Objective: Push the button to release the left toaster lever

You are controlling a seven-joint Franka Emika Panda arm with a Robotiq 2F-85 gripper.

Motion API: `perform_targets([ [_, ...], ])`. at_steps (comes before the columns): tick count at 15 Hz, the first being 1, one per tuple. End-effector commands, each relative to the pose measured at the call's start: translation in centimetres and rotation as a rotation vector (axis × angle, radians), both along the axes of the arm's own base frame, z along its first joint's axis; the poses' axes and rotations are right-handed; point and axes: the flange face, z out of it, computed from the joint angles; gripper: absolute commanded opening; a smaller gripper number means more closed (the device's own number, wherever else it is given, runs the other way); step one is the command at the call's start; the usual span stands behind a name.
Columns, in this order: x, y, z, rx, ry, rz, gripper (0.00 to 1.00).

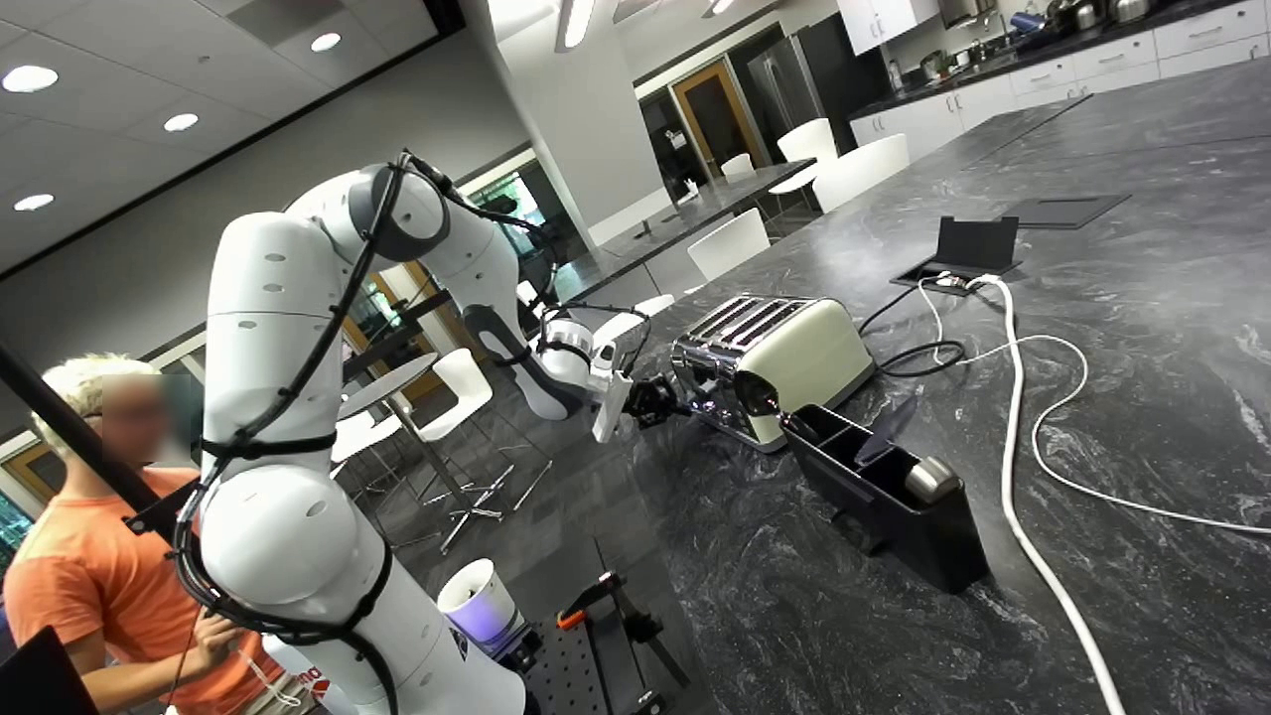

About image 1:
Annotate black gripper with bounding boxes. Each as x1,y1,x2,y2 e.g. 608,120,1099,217
620,372,677,429

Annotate cream four-slot toaster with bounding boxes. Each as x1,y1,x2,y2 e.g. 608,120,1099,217
669,288,877,456

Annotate long dark dining table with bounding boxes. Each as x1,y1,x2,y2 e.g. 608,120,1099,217
579,156,817,288

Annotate orange black spring clamp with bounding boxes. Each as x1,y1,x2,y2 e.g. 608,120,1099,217
551,566,628,636

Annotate black tripod stand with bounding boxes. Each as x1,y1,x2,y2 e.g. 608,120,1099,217
579,566,690,715

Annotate white purple paper cup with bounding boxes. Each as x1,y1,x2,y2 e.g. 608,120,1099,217
434,554,531,663

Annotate black perforated breadboard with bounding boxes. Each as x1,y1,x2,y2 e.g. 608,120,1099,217
520,621,669,715

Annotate wooden door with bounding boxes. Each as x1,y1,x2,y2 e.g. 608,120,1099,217
669,54,769,173

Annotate silver metal can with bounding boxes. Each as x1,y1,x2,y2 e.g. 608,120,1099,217
903,451,965,507

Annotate black rectangular plastic bin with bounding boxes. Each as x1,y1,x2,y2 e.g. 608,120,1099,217
781,399,992,595

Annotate black pop-up outlet box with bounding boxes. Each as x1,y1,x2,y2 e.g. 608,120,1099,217
932,209,1026,274

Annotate flat black counter panel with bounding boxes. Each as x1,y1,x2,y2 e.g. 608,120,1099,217
1010,189,1135,230

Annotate white kitchen cabinets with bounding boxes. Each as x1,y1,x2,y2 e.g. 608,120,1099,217
847,0,1271,149

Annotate man in orange shirt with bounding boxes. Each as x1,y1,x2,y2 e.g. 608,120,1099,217
0,348,289,715

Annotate black diagonal pole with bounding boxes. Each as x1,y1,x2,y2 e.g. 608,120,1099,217
0,344,175,531

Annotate black laptop screen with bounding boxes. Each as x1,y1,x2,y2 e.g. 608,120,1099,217
0,623,99,715

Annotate round grey pedestal table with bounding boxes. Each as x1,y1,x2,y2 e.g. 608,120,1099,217
332,348,562,554

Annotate black power cable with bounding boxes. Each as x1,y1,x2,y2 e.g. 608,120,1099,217
855,278,975,381

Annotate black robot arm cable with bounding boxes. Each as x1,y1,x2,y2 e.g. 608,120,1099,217
172,156,562,715

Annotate thick white power cable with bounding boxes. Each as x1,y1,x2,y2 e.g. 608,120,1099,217
930,268,1131,715

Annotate thin white power cable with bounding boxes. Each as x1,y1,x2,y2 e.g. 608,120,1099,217
948,331,1271,540

